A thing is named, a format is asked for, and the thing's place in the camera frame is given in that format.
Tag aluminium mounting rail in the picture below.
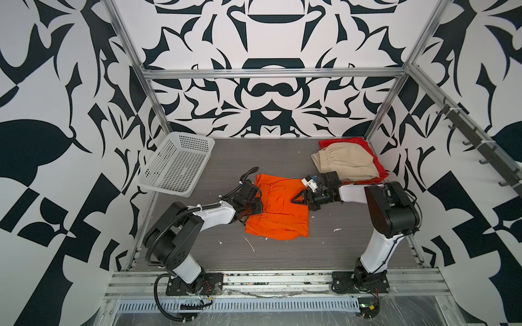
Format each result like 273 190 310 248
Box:
104 268 451 299

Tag aluminium frame left post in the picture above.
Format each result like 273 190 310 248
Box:
102 0 172 134

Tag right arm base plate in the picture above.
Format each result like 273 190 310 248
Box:
330 267 390 294

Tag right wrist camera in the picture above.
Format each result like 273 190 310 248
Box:
301 175 319 192

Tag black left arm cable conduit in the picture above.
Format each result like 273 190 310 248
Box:
144 166 260 323

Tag black hook rack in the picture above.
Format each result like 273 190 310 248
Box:
437 97 521 197

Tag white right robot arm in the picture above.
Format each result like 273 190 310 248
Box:
291 172 421 287

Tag beige shorts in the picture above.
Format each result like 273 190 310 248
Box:
311 142 379 181

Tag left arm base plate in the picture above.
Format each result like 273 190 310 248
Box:
166 272 224 296

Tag red shorts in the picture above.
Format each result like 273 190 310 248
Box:
319 137 389 184

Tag aluminium frame post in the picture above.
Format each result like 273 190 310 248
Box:
102 0 172 134
364 0 453 142

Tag orange shorts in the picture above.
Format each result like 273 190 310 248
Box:
246 174 309 240

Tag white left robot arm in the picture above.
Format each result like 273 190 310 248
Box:
143 180 262 293

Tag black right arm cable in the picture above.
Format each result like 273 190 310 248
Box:
378 181 423 274

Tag aluminium frame horizontal bar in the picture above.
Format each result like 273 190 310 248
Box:
143 67 401 80

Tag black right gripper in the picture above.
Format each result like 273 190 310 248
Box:
291 189 332 211

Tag aluminium frame right post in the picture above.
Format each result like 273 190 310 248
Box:
364 0 453 142

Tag aluminium frame right side bar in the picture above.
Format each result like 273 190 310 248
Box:
406 64 521 196

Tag white plastic laundry basket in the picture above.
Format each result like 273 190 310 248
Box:
137 132 215 198

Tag white slotted cable duct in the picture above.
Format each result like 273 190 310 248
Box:
117 297 360 313

